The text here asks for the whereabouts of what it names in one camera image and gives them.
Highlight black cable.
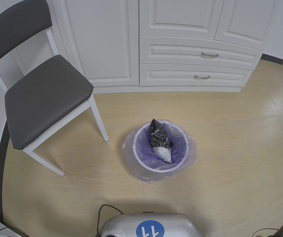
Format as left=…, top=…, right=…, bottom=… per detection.
left=253, top=228, right=280, bottom=237
left=0, top=227, right=26, bottom=237
left=96, top=204, right=125, bottom=235

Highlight black plastic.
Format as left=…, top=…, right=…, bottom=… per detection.
left=149, top=118, right=173, bottom=150

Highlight white trash bin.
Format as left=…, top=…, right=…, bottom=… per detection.
left=133, top=121, right=189, bottom=174

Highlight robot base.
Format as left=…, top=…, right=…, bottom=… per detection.
left=102, top=212, right=204, bottom=237

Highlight purple plastic bag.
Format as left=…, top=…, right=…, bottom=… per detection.
left=122, top=119, right=197, bottom=184

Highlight white printed wrapper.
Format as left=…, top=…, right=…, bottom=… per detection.
left=153, top=146, right=173, bottom=164

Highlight white chair grey cushions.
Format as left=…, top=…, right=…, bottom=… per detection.
left=0, top=0, right=110, bottom=177

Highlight white wardrobe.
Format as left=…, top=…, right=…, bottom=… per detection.
left=0, top=0, right=280, bottom=93

